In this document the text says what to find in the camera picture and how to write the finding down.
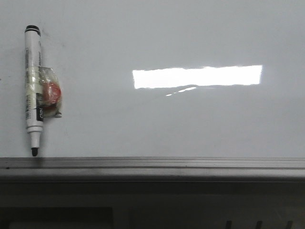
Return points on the red magnet taped to marker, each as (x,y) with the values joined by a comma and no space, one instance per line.
(51,93)

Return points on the white whiteboard marker black tip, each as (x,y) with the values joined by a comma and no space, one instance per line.
(34,88)

